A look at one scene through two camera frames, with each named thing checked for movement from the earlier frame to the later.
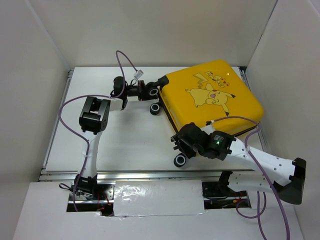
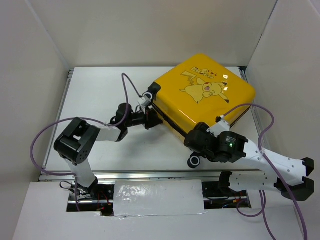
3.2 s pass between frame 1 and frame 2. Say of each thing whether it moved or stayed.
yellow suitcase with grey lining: moved
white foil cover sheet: stayed
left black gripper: moved
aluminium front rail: stayed
